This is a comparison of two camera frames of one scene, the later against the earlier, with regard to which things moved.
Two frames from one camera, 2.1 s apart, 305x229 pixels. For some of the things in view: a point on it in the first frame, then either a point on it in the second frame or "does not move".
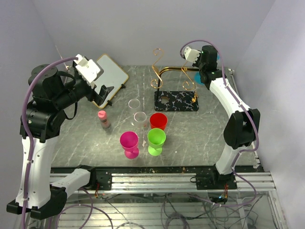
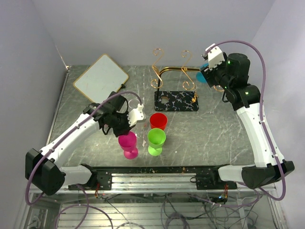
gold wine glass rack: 174,101 does not move
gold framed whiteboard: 112,76 does not move
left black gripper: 99,98 → 126,130
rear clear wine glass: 134,104 does not move
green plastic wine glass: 156,138 does not move
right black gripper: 195,64 → 208,73
